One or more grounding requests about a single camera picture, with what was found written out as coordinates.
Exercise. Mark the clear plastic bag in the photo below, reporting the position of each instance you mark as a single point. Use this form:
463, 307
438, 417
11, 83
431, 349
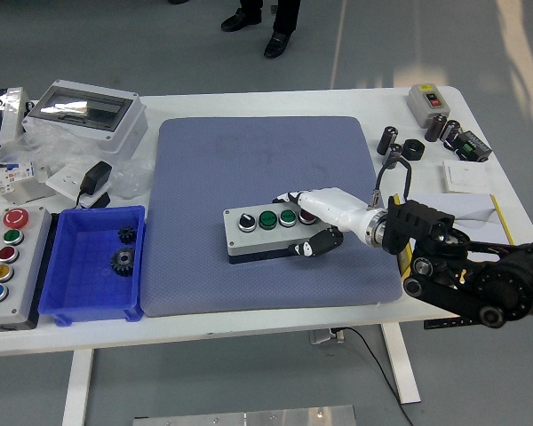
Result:
62, 151

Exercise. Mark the grey red-black switch box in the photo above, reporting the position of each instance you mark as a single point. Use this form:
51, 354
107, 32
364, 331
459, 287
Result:
424, 108

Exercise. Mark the large black gear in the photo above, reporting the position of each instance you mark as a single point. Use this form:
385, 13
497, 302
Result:
123, 262

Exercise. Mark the grey five-button control box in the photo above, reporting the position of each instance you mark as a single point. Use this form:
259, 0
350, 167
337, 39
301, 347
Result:
22, 275

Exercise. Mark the blue plastic bin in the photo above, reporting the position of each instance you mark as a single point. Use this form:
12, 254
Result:
84, 266

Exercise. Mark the white table leg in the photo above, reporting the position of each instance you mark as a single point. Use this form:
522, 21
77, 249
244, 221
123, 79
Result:
77, 386
402, 364

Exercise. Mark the black power adapter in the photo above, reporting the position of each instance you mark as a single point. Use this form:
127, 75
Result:
95, 175

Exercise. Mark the white circuit breaker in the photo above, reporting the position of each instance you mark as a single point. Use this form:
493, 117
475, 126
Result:
18, 175

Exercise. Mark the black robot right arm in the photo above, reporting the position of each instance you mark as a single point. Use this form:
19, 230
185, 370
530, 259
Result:
502, 284

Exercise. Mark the black hex nut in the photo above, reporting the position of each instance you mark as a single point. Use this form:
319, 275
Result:
413, 150

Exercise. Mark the grey metal floor plate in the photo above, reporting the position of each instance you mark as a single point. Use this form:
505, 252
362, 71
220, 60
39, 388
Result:
248, 417

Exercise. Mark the yellow and white cardboard box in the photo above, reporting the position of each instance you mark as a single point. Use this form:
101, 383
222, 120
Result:
475, 208

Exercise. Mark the small black gear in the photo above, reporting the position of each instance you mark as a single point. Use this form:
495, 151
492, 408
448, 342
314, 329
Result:
126, 235

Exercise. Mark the white wall switch panel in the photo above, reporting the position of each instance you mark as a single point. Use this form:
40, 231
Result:
466, 175

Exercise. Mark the black table control panel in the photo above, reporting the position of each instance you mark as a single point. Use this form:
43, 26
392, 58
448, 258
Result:
439, 323

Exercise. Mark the blue-grey table mat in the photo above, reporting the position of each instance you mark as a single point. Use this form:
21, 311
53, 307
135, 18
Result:
231, 155

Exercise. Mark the grey enclosure with clear lid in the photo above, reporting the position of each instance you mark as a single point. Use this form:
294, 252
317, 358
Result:
93, 124

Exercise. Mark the grey under-table box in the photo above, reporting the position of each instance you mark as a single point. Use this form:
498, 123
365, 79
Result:
324, 336

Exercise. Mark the black module with green terminal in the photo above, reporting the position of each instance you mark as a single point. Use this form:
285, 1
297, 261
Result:
473, 146

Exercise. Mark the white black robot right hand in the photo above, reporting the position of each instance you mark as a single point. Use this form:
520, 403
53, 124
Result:
333, 206

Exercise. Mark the white and black device box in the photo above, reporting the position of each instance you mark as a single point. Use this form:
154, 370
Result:
9, 115

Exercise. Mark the white wall socket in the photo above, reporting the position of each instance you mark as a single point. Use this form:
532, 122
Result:
64, 179

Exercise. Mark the grey four-button control box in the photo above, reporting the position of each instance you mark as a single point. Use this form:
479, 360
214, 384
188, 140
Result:
257, 242

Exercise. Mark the person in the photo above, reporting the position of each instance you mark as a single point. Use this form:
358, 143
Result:
284, 22

